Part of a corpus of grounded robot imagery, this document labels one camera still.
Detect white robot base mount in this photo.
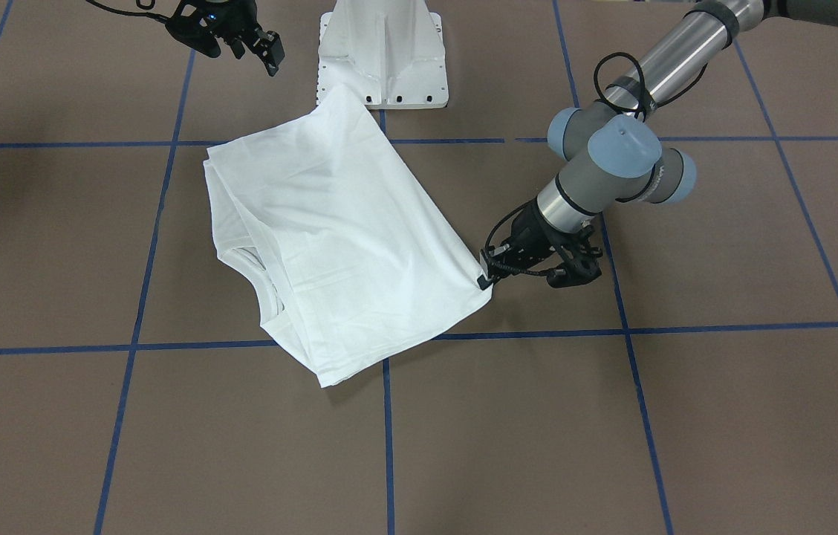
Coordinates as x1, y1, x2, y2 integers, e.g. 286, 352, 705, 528
315, 1, 449, 111

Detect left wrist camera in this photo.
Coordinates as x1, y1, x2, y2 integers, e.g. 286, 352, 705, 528
545, 223, 603, 288

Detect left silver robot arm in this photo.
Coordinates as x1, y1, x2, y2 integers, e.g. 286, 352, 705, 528
478, 1, 838, 289

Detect white printed t-shirt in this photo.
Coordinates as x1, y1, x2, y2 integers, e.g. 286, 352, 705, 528
203, 85, 493, 387

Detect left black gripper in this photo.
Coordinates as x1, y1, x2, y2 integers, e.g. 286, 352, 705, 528
477, 199, 576, 291

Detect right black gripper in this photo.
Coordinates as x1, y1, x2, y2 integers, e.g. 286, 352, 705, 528
214, 1, 285, 77

